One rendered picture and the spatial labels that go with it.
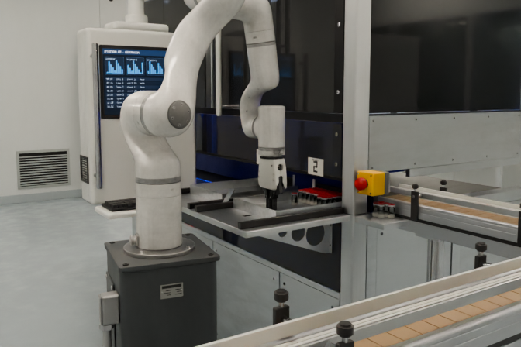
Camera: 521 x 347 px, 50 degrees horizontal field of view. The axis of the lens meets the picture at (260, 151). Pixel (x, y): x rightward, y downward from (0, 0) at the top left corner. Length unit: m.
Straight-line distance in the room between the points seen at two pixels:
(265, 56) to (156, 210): 0.57
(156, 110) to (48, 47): 5.71
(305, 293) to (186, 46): 1.05
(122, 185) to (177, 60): 1.12
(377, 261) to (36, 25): 5.72
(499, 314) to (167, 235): 0.84
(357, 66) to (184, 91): 0.62
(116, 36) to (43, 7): 4.66
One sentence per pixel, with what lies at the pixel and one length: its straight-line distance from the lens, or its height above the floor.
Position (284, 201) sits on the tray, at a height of 0.88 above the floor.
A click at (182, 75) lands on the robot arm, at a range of 1.44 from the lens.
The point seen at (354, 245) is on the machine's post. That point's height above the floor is 0.78.
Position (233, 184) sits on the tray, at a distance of 2.32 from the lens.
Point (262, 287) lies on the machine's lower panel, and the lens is 2.35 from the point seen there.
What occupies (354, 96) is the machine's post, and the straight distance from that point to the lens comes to 1.79.
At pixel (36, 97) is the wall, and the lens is 7.01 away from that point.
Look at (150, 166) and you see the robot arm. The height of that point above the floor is 1.09.
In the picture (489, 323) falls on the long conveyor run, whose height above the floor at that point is 0.93.
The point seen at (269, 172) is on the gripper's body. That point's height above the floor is 1.03.
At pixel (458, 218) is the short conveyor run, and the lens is 1.69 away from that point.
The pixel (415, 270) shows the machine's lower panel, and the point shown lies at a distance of 2.11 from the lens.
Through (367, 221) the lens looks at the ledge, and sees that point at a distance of 1.79.
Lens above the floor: 1.28
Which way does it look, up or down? 6 degrees down
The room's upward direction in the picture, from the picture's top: straight up
